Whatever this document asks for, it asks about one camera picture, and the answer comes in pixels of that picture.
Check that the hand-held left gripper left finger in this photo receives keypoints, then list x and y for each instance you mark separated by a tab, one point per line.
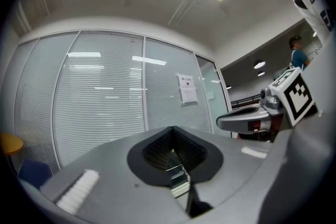
110	178

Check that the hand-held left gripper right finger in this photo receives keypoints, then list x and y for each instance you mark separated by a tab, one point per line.
231	162

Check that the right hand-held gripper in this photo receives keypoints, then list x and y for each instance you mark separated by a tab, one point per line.
296	97

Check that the glass door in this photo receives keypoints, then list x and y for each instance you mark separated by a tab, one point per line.
212	81

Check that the black metal railing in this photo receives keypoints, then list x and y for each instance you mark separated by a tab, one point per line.
246	101

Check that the white paper sheet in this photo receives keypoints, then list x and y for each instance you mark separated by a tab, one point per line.
210	95

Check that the black pendant lamp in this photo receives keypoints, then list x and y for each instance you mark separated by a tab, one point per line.
259	64
261	73

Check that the white paper notice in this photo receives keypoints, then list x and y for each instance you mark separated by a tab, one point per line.
187	89

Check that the blue chair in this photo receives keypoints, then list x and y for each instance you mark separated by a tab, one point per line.
35	173

